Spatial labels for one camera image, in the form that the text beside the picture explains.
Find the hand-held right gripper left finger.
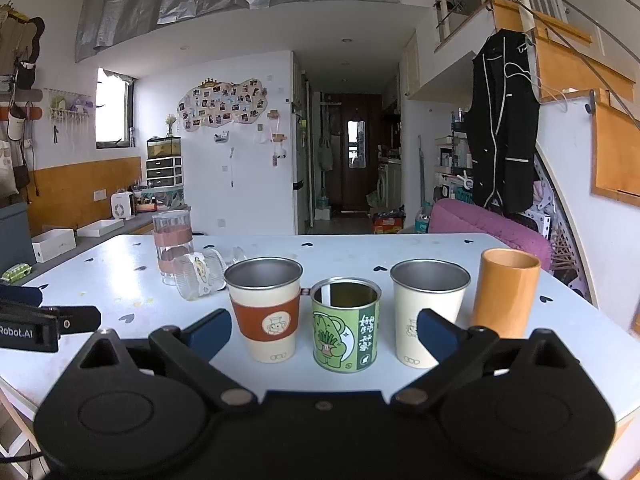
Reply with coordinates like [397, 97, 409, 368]
[75, 309, 259, 411]

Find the flat white tray box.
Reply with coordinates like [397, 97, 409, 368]
[76, 219, 125, 239]

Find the orange wooden cup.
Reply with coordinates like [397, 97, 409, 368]
[470, 248, 542, 340]

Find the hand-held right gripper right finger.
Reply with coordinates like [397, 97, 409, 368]
[395, 309, 566, 413]

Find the cloud-shaped photo board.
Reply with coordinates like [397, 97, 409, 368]
[178, 78, 271, 133]

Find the white wall peg rack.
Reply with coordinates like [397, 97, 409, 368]
[42, 87, 94, 144]

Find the white open box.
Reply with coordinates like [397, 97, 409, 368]
[31, 229, 77, 264]

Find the red carton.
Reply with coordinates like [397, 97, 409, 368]
[372, 210, 406, 235]

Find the small white appliance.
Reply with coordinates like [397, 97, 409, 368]
[110, 191, 137, 220]

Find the dark wooden door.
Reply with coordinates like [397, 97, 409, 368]
[342, 93, 384, 211]

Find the wavy-framed wall mirror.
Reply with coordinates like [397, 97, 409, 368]
[0, 4, 46, 92]

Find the black jacket with white trim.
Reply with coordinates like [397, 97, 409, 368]
[463, 29, 541, 215]

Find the tall glass with pink sleeve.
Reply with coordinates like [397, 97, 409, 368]
[151, 210, 195, 287]

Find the window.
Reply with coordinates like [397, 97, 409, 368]
[95, 67, 135, 150]

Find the white storage shelf with goods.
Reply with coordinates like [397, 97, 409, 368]
[433, 109, 476, 207]

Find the white refrigerator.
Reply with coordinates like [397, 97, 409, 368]
[292, 101, 311, 235]

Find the clear glass cup with sticker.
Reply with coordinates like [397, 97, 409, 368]
[175, 249, 229, 303]

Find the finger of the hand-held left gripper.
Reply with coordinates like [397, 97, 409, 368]
[41, 305, 102, 338]
[0, 284, 44, 307]

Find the white steel cup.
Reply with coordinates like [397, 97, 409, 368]
[390, 259, 472, 369]

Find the washing machine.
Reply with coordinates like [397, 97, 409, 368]
[378, 160, 403, 209]

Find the green printed tin can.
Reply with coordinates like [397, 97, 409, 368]
[311, 277, 383, 375]

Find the glass fish tank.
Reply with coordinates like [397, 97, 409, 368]
[146, 136, 182, 159]

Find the steel cup with brown sleeve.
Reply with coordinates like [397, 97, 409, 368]
[223, 257, 304, 364]

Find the white drawer unit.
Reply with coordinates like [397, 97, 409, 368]
[145, 156, 184, 191]

